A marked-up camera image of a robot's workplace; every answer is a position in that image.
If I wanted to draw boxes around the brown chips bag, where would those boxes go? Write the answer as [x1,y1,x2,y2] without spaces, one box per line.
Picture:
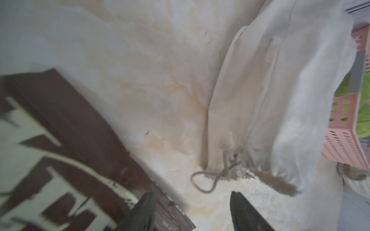
[1,69,195,231]

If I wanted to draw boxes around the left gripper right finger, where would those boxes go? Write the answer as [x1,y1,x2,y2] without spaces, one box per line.
[230,191,274,231]

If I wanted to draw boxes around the pink plastic basket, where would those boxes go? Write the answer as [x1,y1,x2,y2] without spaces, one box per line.
[322,25,370,170]

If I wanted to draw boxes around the beige cloth bag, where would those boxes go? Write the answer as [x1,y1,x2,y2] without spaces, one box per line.
[190,1,357,197]
[337,163,370,202]

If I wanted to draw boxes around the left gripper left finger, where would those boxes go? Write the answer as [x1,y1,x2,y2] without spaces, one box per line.
[115,192,157,231]

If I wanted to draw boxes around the left green cabbage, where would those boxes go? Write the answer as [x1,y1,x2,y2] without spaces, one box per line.
[334,71,370,139]

